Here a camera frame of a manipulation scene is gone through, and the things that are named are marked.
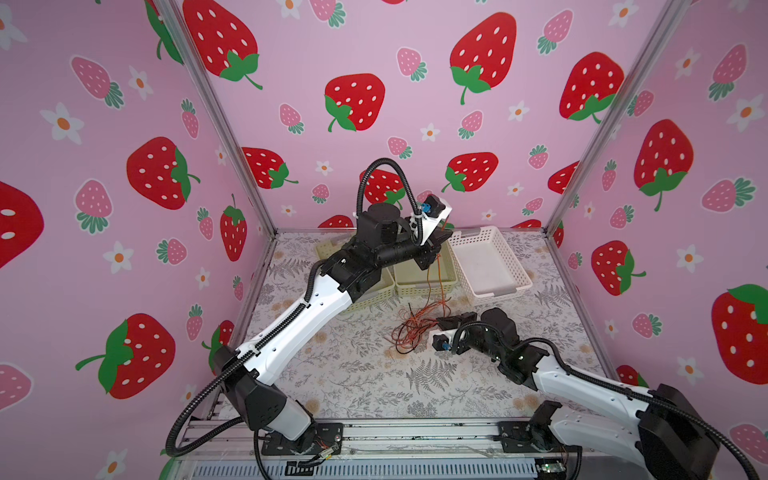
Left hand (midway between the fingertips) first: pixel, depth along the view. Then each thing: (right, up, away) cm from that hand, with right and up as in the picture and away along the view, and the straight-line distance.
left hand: (450, 228), depth 63 cm
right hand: (+1, -22, +17) cm, 28 cm away
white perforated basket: (+22, -9, +45) cm, 51 cm away
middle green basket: (-6, -14, +38) cm, 41 cm away
